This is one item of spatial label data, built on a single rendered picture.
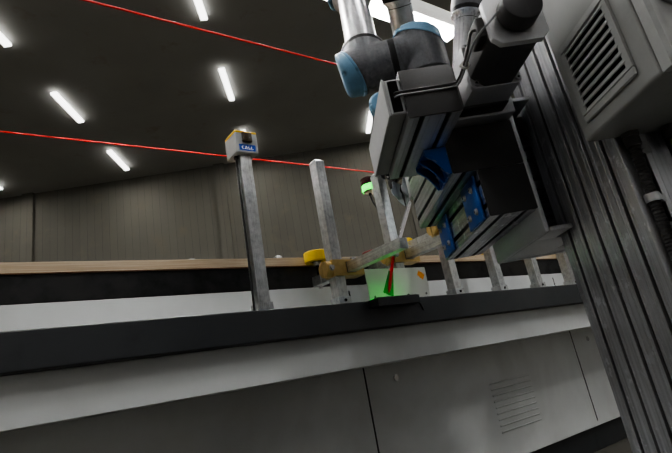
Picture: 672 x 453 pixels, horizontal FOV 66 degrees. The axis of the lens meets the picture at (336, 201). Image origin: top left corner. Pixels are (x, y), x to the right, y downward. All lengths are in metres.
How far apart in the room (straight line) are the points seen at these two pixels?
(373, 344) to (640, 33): 1.13
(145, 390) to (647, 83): 1.09
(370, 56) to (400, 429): 1.21
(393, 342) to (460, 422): 0.55
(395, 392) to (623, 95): 1.35
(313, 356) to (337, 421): 0.33
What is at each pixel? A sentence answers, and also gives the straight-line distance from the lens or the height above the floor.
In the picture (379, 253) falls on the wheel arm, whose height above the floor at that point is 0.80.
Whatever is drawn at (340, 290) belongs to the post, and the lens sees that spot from 1.52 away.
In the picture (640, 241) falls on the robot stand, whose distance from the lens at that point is 0.86.
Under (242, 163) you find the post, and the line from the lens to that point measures 1.50.
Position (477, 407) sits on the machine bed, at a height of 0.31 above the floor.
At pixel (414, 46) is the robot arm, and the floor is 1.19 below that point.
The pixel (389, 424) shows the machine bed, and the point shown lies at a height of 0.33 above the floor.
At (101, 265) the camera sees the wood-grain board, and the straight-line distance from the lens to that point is 1.49.
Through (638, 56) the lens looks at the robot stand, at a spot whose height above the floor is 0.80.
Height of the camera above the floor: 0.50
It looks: 19 degrees up
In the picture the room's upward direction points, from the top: 11 degrees counter-clockwise
